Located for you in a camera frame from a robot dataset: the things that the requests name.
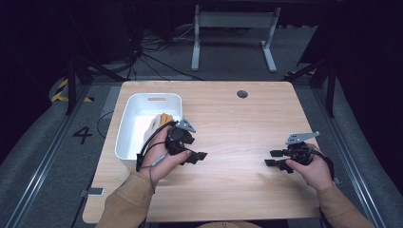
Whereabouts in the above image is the person's left hand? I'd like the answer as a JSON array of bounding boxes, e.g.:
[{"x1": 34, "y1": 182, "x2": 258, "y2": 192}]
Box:
[{"x1": 138, "y1": 125, "x2": 193, "y2": 185}]

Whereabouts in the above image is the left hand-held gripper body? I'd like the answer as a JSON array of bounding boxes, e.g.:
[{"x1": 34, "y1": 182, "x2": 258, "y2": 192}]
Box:
[{"x1": 164, "y1": 118, "x2": 198, "y2": 157}]

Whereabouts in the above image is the person's right hand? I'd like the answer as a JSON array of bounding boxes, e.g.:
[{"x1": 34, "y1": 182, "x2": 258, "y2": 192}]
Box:
[{"x1": 284, "y1": 142, "x2": 336, "y2": 193}]

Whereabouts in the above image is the aluminium floor rail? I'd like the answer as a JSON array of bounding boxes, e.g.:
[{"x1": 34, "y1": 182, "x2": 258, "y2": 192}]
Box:
[
  {"x1": 312, "y1": 87, "x2": 388, "y2": 228},
  {"x1": 3, "y1": 85, "x2": 93, "y2": 228}
]

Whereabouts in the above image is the thin black cable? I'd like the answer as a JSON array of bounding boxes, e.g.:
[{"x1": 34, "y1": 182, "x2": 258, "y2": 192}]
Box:
[{"x1": 96, "y1": 109, "x2": 115, "y2": 140}]

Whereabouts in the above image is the white plastic bin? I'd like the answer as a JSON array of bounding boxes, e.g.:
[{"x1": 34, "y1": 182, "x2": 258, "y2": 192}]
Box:
[{"x1": 114, "y1": 92, "x2": 183, "y2": 172}]

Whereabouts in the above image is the bundle of floor cables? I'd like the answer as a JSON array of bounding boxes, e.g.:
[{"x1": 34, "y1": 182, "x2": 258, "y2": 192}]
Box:
[{"x1": 125, "y1": 27, "x2": 204, "y2": 82}]

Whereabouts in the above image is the grey left gripper cable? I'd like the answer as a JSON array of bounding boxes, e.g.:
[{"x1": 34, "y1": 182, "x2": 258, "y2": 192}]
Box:
[{"x1": 139, "y1": 151, "x2": 169, "y2": 195}]

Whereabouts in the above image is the cream and orange glove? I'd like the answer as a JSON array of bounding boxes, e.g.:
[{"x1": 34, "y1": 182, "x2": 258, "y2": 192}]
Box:
[{"x1": 143, "y1": 112, "x2": 175, "y2": 144}]

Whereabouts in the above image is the white metal desk frame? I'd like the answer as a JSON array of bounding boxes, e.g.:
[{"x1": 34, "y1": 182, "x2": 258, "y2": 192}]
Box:
[{"x1": 190, "y1": 4, "x2": 282, "y2": 73}]

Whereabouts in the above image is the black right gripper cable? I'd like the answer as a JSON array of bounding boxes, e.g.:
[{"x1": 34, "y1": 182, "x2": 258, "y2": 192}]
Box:
[{"x1": 312, "y1": 147, "x2": 336, "y2": 228}]

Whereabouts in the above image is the yellow and black hazard tape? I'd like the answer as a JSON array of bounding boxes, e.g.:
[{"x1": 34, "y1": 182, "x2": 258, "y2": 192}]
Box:
[{"x1": 50, "y1": 78, "x2": 95, "y2": 104}]

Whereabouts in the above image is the small silver bracket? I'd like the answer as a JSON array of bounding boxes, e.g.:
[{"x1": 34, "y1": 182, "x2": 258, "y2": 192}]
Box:
[{"x1": 79, "y1": 187, "x2": 106, "y2": 198}]

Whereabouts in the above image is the black metal stand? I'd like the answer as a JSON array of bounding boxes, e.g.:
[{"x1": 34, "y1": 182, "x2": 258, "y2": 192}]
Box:
[
  {"x1": 65, "y1": 54, "x2": 128, "y2": 116},
  {"x1": 282, "y1": 58, "x2": 337, "y2": 119}
]

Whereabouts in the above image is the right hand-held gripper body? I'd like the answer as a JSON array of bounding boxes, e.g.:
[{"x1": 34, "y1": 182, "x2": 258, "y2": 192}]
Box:
[{"x1": 284, "y1": 130, "x2": 321, "y2": 166}]

